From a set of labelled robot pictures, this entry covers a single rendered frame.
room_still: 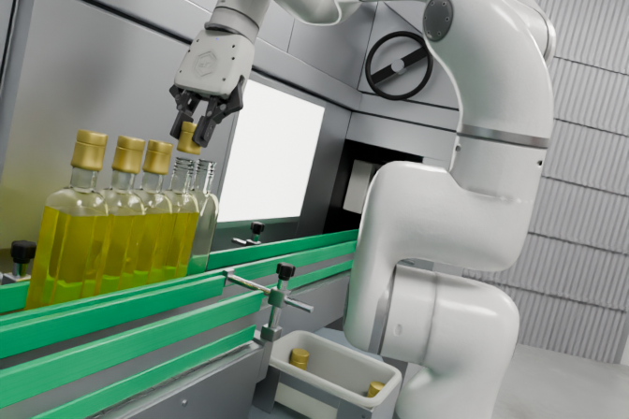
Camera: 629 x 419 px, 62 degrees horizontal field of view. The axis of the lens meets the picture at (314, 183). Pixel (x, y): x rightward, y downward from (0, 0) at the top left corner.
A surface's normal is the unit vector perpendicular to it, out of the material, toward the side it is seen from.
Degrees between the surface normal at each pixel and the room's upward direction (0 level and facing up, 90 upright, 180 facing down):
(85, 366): 90
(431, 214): 87
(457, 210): 77
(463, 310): 56
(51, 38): 90
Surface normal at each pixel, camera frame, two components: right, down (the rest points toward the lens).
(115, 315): 0.88, 0.24
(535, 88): 0.32, 0.22
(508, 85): -0.25, 0.32
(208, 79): -0.34, -0.27
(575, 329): 0.04, 0.09
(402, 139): -0.42, -0.03
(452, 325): -0.10, -0.19
